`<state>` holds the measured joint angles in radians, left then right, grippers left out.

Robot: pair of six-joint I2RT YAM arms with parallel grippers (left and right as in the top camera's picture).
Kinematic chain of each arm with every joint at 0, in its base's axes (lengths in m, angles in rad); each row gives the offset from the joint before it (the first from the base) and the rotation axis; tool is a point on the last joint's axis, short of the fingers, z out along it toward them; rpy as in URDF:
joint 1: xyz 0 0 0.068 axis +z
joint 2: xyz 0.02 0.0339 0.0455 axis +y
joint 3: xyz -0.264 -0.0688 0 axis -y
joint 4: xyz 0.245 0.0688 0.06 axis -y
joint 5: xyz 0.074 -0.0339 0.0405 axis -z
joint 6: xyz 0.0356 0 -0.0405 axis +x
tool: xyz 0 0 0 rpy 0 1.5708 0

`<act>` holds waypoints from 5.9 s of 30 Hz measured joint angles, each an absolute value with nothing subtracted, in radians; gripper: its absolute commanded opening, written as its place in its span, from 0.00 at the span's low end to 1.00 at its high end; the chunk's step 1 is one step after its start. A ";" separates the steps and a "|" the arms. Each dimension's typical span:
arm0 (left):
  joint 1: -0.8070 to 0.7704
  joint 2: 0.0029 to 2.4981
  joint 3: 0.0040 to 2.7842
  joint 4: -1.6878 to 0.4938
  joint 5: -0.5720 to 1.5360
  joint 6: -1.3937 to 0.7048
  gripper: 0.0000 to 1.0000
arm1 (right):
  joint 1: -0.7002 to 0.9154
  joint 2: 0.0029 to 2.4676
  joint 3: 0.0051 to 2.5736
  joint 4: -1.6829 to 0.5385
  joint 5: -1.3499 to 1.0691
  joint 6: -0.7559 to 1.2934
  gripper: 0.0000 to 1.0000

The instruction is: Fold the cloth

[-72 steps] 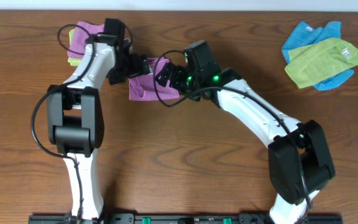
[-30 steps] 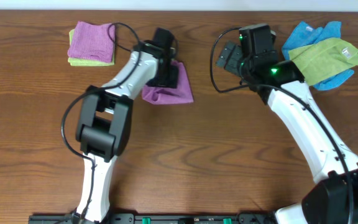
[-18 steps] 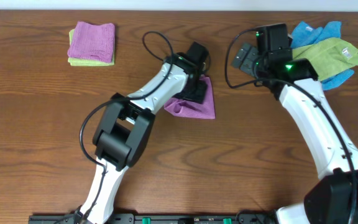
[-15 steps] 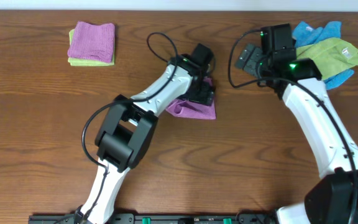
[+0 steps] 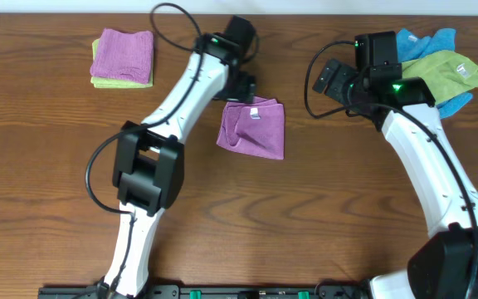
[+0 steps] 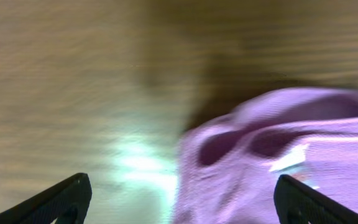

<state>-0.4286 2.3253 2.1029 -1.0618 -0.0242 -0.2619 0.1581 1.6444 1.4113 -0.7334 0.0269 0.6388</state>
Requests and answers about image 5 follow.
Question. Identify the blue cloth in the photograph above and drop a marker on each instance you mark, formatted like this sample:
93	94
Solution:
411	47

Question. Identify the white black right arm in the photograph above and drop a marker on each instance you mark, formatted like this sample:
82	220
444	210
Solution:
404	111

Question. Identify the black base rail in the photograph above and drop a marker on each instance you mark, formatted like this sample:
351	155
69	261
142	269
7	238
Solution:
329	291

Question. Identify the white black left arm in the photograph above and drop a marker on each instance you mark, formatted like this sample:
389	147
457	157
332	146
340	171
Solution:
149	157

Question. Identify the folded green cloth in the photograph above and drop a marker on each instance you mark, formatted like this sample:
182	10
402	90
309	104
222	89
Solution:
110	83

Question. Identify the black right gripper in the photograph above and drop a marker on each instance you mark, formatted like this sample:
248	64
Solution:
333	76

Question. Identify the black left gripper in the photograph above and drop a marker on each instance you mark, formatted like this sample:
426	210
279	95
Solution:
241	88

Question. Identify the folded purple cloth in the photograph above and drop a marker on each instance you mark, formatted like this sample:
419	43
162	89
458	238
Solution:
124	56

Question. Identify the purple cloth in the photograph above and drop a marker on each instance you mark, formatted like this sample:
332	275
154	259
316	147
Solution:
257	129
124	56

